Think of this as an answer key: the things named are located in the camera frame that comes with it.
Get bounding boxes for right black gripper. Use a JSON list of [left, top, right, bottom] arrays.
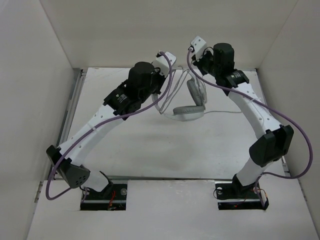
[[191, 47, 221, 78]]

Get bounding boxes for grey headphone cable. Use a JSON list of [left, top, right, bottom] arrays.
[[157, 65, 242, 115]]

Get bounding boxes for white grey headphones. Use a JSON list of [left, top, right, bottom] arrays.
[[154, 70, 208, 122]]

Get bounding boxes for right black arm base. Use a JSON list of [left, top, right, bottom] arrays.
[[213, 181, 270, 211]]

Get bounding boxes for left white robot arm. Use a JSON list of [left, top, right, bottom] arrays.
[[45, 60, 173, 199]]

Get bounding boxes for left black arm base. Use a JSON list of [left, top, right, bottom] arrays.
[[80, 179, 128, 211]]

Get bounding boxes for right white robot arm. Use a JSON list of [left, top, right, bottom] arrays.
[[188, 43, 294, 197]]

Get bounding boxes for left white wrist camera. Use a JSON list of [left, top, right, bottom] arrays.
[[151, 51, 177, 77]]

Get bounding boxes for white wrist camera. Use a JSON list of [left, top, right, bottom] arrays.
[[151, 51, 177, 77], [190, 35, 208, 61]]

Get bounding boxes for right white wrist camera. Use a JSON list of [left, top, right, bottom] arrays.
[[190, 35, 208, 61]]

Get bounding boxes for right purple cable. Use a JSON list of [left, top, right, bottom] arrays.
[[186, 47, 314, 179]]

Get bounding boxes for purple cable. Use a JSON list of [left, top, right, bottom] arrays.
[[186, 47, 314, 179], [45, 51, 174, 201]]

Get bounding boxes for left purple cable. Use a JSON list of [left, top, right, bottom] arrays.
[[45, 51, 174, 201]]

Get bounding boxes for aluminium side rail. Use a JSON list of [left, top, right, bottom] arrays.
[[48, 68, 87, 180]]

